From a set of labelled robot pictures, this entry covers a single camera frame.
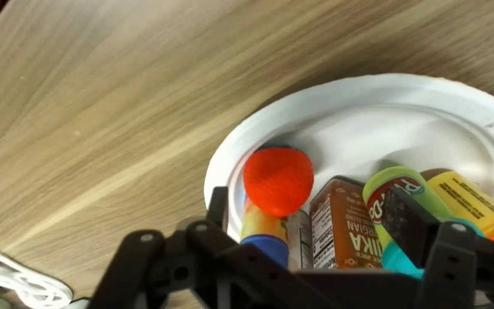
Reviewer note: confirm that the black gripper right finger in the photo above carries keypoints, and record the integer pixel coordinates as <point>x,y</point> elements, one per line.
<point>411,229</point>

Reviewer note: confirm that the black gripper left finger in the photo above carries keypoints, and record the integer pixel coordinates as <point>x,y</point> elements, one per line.
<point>217,208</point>

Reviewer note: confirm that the teal lid dough tub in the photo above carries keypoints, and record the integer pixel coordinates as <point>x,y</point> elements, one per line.
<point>396,181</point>

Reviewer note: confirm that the blue toy bottle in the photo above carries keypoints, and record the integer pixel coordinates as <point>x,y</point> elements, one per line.
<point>265,237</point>

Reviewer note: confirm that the brown spice bottle orange cap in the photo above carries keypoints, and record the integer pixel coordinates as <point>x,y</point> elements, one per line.
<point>344,229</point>

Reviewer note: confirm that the orange lid dough tub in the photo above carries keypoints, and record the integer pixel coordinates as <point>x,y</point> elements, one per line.
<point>471,200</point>

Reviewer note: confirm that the red ball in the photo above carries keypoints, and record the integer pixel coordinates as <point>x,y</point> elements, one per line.
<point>279,181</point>

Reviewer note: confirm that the white paper plate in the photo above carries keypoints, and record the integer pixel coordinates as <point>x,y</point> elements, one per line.
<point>373,126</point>

